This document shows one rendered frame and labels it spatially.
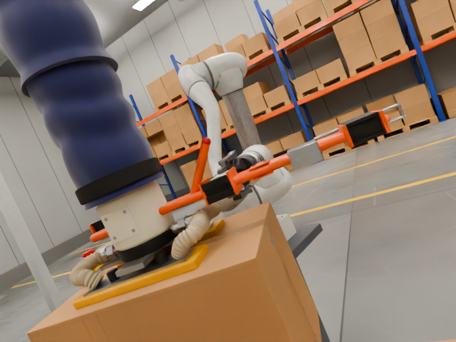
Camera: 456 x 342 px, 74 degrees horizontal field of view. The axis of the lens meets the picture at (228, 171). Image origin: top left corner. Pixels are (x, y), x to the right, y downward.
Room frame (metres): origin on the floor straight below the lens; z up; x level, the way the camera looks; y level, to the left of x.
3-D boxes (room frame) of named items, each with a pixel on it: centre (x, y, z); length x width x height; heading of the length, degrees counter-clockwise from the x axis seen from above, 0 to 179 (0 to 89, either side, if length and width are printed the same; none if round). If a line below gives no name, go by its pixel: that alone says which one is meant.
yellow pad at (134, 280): (0.71, 0.29, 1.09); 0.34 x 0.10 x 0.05; 76
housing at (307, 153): (0.69, -0.18, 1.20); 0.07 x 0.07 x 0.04; 76
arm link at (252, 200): (1.48, 0.02, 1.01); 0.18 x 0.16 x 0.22; 104
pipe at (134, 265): (0.81, 0.27, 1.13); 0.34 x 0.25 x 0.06; 76
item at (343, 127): (0.66, -0.31, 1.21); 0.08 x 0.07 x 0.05; 76
